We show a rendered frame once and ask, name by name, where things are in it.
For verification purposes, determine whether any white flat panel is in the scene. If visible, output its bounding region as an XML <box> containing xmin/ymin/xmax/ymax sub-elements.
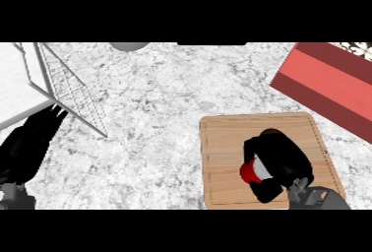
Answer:
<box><xmin>0</xmin><ymin>42</ymin><xmax>58</xmax><ymax>131</ymax></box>

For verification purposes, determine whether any wooden cutting board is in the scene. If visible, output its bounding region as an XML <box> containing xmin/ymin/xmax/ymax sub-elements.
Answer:
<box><xmin>198</xmin><ymin>111</ymin><xmax>351</xmax><ymax>211</ymax></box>

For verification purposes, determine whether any grey wire rack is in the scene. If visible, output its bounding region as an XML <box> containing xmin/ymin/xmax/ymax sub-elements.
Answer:
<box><xmin>11</xmin><ymin>42</ymin><xmax>111</xmax><ymax>139</ymax></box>

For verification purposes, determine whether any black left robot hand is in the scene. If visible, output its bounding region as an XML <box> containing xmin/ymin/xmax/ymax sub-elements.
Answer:
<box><xmin>0</xmin><ymin>103</ymin><xmax>70</xmax><ymax>187</ymax></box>

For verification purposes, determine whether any red cardboard box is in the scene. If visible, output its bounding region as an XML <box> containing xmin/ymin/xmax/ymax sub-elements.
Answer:
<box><xmin>268</xmin><ymin>42</ymin><xmax>372</xmax><ymax>146</ymax></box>

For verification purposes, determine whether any grey rounded object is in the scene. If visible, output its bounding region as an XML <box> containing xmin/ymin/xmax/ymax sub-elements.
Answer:
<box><xmin>108</xmin><ymin>42</ymin><xmax>151</xmax><ymax>53</ymax></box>

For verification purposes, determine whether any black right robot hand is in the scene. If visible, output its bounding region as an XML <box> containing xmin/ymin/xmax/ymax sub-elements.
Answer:
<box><xmin>240</xmin><ymin>128</ymin><xmax>317</xmax><ymax>205</ymax></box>

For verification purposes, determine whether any red and white can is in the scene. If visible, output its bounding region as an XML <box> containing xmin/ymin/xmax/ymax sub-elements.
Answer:
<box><xmin>238</xmin><ymin>155</ymin><xmax>272</xmax><ymax>185</ymax></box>

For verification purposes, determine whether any black and white patterned object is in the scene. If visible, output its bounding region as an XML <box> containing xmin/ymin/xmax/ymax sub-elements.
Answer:
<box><xmin>337</xmin><ymin>42</ymin><xmax>372</xmax><ymax>62</ymax></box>

